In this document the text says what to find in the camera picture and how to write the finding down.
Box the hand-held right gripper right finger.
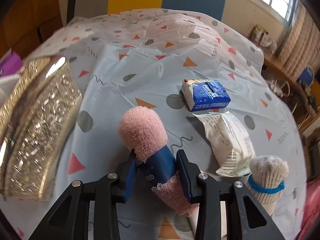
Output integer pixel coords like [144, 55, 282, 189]
[176, 149, 285, 240]

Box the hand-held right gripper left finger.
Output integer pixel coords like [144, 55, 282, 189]
[29, 152, 137, 240]

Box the pink fuzzy sock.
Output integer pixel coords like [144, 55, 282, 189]
[118, 106, 201, 217]

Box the white wipes packet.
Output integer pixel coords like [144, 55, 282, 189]
[192, 112, 256, 178]

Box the grey knitted sock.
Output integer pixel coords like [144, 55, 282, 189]
[246, 155, 290, 217]

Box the blue tissue pack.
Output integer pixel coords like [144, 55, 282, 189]
[180, 79, 231, 112]

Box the printed white bed cover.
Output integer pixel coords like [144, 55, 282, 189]
[0, 8, 308, 240]

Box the pink patterned cloth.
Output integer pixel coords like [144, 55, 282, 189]
[297, 179, 320, 240]

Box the wooden desk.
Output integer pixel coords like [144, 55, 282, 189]
[262, 52, 320, 122]

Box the blue folding chair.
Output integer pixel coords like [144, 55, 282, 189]
[298, 66, 315, 87]

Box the cluster of beige packets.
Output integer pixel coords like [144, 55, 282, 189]
[251, 24, 278, 55]

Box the purple tissue box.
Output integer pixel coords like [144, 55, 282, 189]
[0, 51, 25, 77]

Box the beige patterned curtain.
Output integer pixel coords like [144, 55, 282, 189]
[282, 4, 320, 77]

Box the wooden wardrobe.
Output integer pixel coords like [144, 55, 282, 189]
[0, 0, 63, 58]

